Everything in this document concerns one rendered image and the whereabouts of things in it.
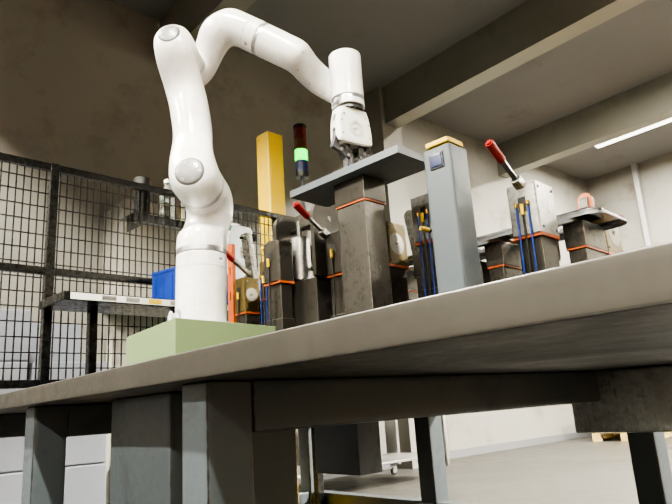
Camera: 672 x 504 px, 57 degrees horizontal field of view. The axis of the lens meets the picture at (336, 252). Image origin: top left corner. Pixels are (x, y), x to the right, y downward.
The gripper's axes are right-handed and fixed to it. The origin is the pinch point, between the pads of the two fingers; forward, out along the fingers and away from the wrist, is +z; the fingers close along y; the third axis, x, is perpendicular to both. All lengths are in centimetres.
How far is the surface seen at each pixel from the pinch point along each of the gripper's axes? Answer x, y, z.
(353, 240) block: -0.8, -2.1, 19.4
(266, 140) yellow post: 141, 52, -76
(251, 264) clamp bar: 70, 6, 8
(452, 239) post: -28.0, 3.2, 25.8
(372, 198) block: -5.2, 1.2, 9.7
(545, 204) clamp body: -35.7, 25.0, 17.7
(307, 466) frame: 152, 74, 84
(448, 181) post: -28.6, 3.3, 13.3
